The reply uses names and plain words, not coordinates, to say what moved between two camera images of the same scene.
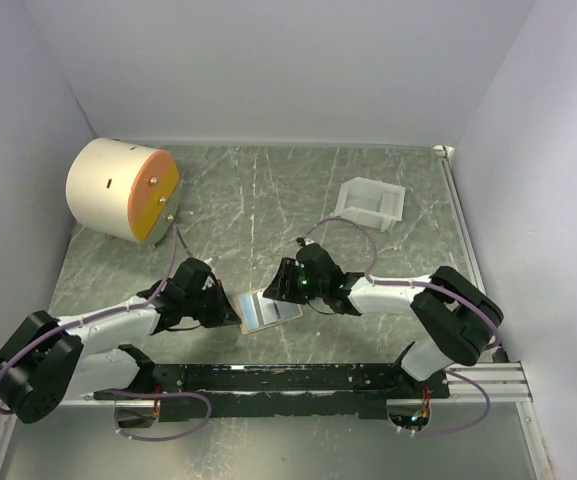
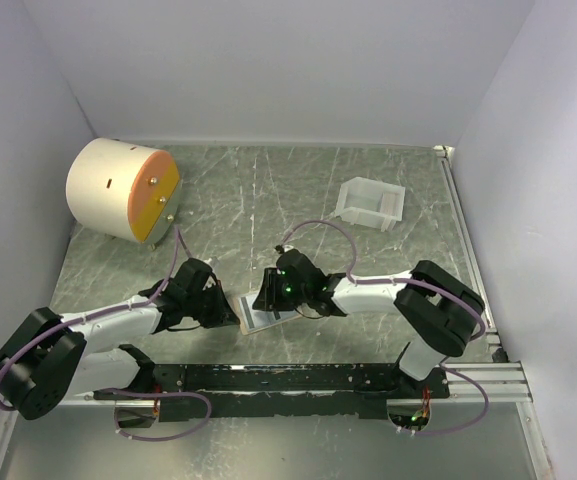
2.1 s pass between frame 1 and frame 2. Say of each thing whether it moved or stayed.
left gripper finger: stayed
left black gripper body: stayed
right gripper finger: moved
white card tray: stayed
